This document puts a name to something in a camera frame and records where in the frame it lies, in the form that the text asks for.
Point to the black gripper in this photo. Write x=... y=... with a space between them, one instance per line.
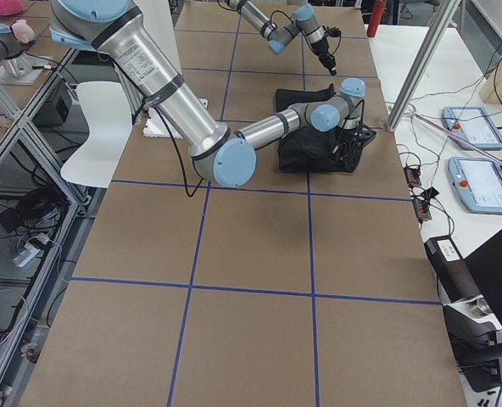
x=348 y=138
x=324 y=53

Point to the black printed t-shirt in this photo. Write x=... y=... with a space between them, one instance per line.
x=310 y=150

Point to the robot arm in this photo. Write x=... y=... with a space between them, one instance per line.
x=218 y=154
x=280 y=29

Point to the red fire extinguisher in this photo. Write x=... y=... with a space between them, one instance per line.
x=376 y=17

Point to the far teach pendant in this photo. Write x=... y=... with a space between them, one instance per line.
x=473 y=125

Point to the teach pendant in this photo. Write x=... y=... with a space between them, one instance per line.
x=477 y=183
x=473 y=125

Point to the near teach pendant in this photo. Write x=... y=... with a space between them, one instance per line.
x=477 y=183

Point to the white plastic chair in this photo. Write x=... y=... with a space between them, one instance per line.
x=108 y=116

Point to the aluminium frame post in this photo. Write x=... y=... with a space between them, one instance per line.
x=435 y=32

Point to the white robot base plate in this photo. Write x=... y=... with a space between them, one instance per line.
x=155 y=127

